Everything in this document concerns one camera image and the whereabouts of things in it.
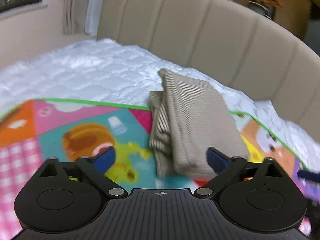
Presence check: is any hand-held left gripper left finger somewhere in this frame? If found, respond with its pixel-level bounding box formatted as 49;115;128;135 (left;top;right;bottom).
37;146;128;199

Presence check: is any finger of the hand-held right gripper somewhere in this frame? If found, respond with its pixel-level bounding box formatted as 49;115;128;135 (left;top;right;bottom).
297;169;320;182

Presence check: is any white quilted mattress cover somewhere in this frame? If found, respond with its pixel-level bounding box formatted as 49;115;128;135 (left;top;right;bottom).
0;38;320;170

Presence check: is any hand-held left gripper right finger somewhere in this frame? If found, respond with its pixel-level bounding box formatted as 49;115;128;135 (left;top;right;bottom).
194;147;290;199

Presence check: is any beige padded headboard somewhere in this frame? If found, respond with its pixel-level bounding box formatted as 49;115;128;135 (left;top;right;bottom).
96;0;320;133

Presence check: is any beige striped long-sleeve shirt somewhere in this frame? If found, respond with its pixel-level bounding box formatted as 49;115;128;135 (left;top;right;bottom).
149;67;250;178

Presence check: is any grey curtain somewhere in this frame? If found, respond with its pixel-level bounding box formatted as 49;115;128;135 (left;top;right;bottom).
62;0;105;37

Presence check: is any colourful cartoon play mat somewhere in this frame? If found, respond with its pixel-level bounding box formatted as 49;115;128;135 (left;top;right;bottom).
0;99;320;240

